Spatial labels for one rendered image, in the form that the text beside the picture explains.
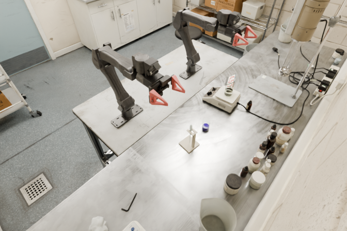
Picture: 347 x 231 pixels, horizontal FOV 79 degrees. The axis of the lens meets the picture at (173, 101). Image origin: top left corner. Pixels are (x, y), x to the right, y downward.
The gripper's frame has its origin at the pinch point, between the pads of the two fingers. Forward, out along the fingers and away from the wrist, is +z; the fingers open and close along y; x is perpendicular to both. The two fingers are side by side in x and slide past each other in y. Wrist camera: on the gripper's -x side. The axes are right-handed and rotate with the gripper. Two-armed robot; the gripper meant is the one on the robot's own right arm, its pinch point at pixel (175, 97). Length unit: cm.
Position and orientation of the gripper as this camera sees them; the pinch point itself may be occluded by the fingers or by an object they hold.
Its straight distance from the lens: 80.1
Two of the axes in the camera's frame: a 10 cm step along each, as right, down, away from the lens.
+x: -0.1, 7.1, 7.1
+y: 6.8, -5.2, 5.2
